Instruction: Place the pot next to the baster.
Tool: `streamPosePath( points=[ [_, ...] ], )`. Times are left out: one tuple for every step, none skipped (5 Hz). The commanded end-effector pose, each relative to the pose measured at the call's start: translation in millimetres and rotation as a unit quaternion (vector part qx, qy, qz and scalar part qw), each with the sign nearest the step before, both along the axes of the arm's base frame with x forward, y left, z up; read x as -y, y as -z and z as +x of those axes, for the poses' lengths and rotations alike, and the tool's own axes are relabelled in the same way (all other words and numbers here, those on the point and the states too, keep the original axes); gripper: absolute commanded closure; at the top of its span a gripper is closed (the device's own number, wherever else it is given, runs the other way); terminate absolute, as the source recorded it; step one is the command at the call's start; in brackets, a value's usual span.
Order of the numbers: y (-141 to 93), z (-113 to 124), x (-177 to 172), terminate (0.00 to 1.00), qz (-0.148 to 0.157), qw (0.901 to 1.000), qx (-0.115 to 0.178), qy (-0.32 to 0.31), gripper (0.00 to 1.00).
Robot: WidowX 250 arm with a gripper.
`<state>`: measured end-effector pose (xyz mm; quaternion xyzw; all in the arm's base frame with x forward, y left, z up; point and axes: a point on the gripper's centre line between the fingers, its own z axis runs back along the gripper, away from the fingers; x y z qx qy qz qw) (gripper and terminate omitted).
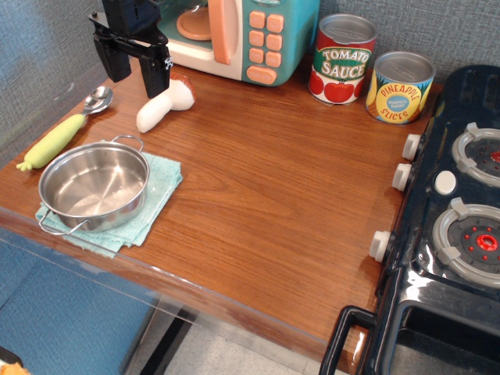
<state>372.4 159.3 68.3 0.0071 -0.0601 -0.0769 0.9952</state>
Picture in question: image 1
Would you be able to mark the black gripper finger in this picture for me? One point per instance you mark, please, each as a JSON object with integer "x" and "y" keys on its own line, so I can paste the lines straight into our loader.
{"x": 155, "y": 74}
{"x": 115, "y": 62}

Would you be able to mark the dark blue toy stove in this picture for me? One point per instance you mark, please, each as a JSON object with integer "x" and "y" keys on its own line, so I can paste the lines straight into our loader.
{"x": 438, "y": 292}

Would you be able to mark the white stove knob upper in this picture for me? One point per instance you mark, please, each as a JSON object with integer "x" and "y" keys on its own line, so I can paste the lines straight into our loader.
{"x": 410, "y": 147}

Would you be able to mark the tomato sauce can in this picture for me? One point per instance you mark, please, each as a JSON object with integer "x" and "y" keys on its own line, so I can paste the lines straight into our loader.
{"x": 344, "y": 48}

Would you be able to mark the white stove knob lower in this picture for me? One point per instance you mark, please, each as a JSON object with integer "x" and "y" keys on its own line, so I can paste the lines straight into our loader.
{"x": 379, "y": 244}

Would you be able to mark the white stove knob middle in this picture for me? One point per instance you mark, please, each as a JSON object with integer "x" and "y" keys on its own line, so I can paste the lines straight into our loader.
{"x": 401, "y": 176}

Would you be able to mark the pineapple slices can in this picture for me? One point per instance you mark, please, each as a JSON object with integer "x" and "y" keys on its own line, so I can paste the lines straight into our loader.
{"x": 401, "y": 82}

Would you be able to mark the white stove knob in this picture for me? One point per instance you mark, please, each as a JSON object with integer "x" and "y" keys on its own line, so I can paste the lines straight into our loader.
{"x": 410, "y": 147}
{"x": 379, "y": 244}
{"x": 401, "y": 176}

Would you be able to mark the teal toy microwave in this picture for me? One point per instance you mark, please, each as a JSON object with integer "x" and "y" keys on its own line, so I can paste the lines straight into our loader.
{"x": 259, "y": 42}

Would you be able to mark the metal pot with handles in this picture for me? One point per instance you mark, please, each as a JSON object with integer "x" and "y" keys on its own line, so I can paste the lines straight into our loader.
{"x": 94, "y": 187}

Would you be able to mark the spoon with yellow-green handle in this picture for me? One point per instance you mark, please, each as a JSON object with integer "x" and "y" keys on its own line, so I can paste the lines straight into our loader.
{"x": 43, "y": 152}

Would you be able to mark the light blue folded cloth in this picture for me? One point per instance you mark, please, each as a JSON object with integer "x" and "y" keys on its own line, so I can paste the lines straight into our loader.
{"x": 165, "y": 176}

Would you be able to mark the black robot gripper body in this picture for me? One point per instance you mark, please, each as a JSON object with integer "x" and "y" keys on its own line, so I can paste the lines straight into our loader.
{"x": 130, "y": 28}

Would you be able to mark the orange plush object corner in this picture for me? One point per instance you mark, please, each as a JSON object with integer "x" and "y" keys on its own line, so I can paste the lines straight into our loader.
{"x": 13, "y": 369}

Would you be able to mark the plush white brown mushroom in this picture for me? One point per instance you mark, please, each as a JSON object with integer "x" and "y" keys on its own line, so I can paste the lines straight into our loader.
{"x": 179, "y": 96}

